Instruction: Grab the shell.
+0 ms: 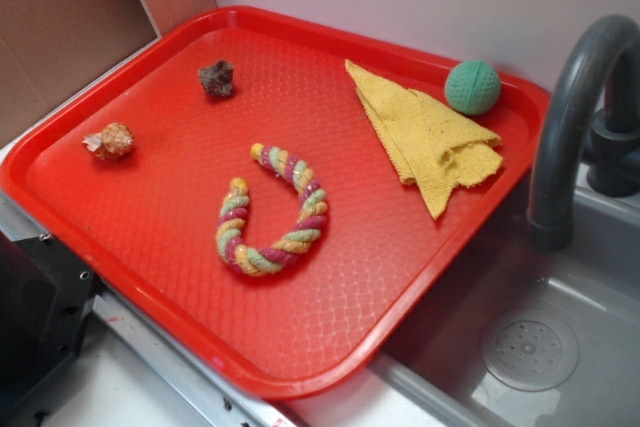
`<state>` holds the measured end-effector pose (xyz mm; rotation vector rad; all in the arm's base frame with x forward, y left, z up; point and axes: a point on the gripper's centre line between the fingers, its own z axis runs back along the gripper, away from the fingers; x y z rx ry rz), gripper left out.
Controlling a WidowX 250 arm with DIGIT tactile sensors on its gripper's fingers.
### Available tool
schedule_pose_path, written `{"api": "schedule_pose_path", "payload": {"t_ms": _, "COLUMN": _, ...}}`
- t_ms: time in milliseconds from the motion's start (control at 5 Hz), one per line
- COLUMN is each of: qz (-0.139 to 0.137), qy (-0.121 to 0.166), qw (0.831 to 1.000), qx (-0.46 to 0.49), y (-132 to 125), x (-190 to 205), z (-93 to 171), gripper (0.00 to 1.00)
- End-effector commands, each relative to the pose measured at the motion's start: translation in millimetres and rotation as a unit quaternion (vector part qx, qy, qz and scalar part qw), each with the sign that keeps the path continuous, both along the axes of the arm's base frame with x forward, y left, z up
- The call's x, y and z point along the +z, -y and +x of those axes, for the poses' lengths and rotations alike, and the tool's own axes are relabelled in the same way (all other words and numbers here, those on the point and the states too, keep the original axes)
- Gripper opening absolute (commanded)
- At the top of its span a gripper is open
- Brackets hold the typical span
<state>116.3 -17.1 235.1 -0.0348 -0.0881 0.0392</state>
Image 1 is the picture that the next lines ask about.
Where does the orange spiral seashell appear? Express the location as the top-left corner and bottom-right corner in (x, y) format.
(82, 122), (135, 161)

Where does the dark brown rock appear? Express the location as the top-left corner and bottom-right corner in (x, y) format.
(198, 59), (234, 98)

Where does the brown cardboard panel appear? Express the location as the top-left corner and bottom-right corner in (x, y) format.
(1, 0), (216, 145)

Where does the red plastic tray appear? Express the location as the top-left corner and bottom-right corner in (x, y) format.
(1, 7), (549, 400)

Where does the multicolour braided rope toy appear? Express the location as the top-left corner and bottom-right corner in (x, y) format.
(215, 143), (329, 277)

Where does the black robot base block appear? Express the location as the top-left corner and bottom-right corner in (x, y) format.
(1, 235), (95, 421)

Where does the grey plastic sink basin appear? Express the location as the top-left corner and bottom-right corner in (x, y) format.
(368, 161), (640, 427)

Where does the green rubber ball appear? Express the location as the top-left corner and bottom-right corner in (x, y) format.
(444, 60), (501, 116)

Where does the yellow folded cloth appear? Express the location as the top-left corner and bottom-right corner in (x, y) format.
(345, 60), (503, 220)

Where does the grey curved faucet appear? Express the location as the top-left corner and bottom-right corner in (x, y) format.
(527, 15), (639, 251)

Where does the round sink drain strainer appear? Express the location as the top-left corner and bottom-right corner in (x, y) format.
(480, 309), (579, 392)

